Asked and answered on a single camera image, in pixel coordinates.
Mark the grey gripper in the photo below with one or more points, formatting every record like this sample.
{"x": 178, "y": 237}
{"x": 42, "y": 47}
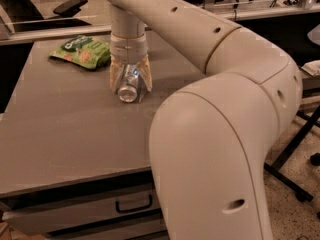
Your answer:
{"x": 128, "y": 48}

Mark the silver redbull can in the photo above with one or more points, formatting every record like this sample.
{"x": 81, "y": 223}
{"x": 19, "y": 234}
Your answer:
{"x": 128, "y": 89}

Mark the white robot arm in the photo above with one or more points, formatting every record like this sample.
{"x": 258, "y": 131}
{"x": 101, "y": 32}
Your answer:
{"x": 208, "y": 141}

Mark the green snack bag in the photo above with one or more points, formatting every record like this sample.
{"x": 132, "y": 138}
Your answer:
{"x": 84, "y": 51}

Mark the grey drawer cabinet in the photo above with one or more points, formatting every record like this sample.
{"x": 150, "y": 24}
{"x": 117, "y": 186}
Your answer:
{"x": 69, "y": 148}

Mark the black office chair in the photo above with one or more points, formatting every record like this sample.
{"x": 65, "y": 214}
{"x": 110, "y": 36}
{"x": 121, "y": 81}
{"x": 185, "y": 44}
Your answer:
{"x": 34, "y": 15}

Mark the grey metal rail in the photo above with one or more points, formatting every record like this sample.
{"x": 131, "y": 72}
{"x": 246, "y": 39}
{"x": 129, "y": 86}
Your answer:
{"x": 60, "y": 33}

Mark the black drawer handle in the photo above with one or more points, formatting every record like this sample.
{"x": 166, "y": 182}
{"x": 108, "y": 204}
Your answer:
{"x": 132, "y": 204}

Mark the black metal stand frame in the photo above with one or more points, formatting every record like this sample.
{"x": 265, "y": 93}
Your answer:
{"x": 275, "y": 168}

